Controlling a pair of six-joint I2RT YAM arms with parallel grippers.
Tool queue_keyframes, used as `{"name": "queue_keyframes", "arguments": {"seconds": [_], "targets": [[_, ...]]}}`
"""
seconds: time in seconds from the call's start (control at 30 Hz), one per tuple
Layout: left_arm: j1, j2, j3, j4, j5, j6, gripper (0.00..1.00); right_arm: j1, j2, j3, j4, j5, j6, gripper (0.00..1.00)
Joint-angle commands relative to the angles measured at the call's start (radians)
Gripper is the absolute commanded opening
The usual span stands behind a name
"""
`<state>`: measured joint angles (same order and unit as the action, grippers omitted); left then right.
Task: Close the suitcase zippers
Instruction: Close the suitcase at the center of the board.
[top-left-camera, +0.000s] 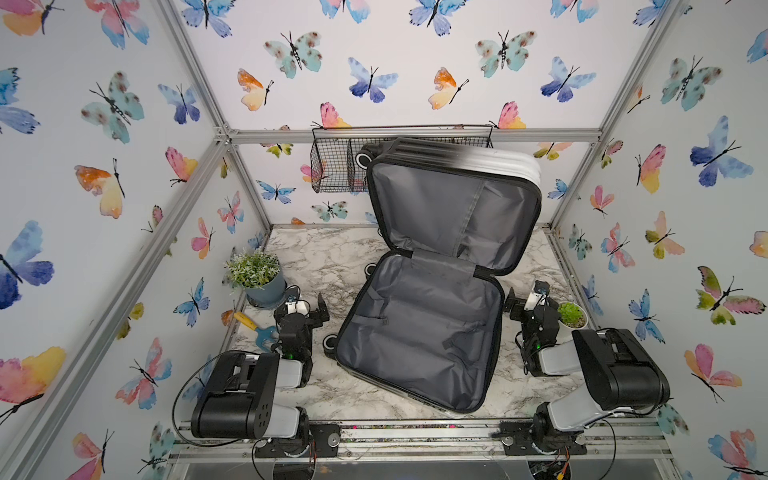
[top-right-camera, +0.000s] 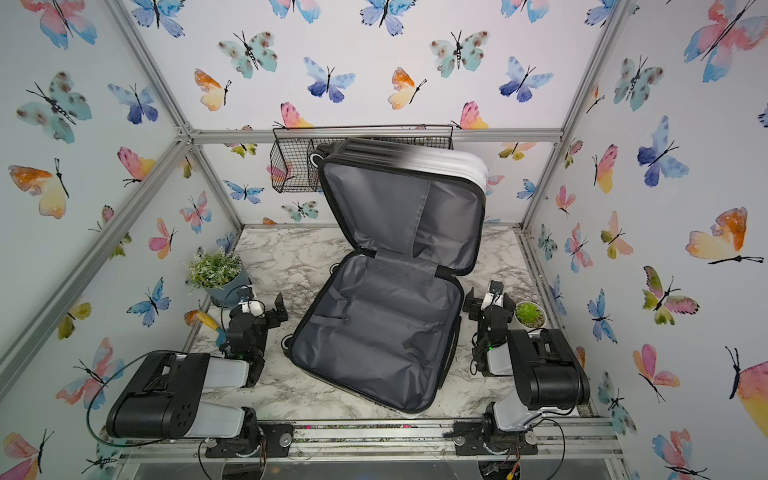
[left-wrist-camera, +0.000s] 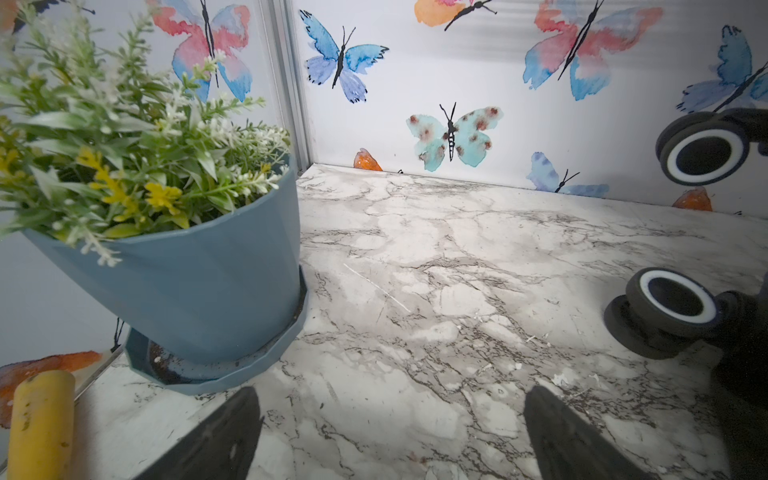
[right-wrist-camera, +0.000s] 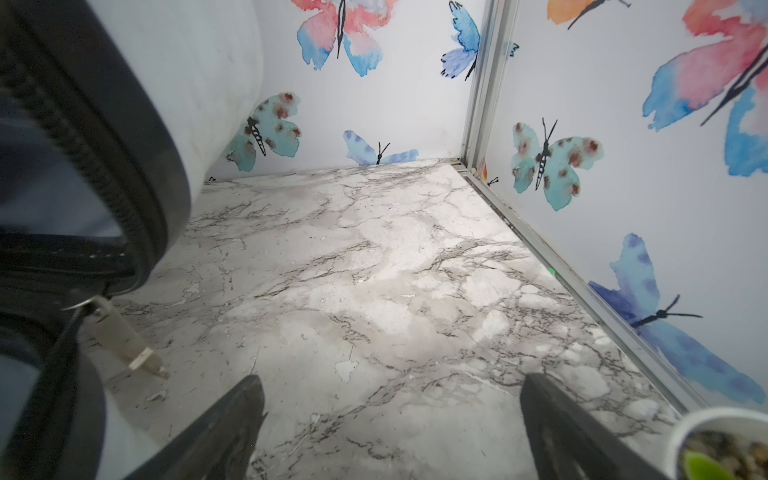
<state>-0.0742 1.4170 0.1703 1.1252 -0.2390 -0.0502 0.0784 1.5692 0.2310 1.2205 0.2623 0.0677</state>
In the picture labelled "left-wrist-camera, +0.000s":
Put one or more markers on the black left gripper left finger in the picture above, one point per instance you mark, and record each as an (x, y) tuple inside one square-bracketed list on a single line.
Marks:
[(222, 446)]

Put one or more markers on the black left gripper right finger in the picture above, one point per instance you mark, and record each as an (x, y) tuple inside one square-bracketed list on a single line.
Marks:
[(567, 447)]

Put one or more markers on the space print kids suitcase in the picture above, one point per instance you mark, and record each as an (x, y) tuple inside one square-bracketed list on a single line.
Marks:
[(662, 312)]

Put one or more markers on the blue pot saucer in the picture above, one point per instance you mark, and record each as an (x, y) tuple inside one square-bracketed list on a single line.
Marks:
[(155, 364)]

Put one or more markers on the blue flower pot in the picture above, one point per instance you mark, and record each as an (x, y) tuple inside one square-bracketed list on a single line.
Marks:
[(212, 293)]

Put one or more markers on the green artificial plant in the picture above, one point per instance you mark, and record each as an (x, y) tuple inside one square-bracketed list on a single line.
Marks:
[(100, 145)]

